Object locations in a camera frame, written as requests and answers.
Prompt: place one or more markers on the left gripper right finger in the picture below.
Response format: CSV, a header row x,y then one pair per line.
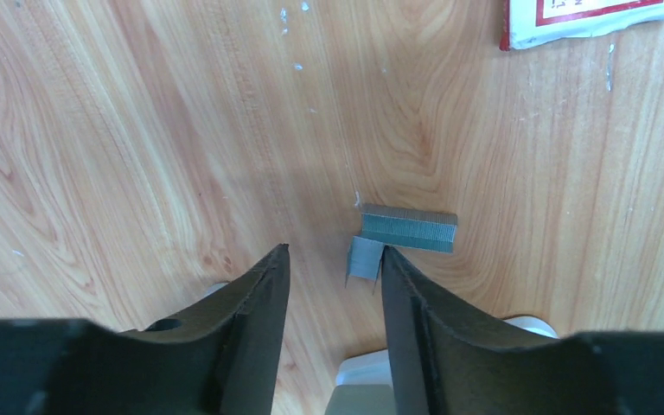
x,y
449,357

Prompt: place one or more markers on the red white staple box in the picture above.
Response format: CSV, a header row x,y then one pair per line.
x,y
531,23

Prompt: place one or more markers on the long grey staple strip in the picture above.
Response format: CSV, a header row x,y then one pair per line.
x,y
410,228

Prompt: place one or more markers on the short grey staple strip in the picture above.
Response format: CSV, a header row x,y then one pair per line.
x,y
364,257

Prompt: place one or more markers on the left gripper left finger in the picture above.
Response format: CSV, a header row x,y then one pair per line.
x,y
217,356

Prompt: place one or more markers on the grey-green stapler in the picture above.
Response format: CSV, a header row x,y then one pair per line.
x,y
364,383

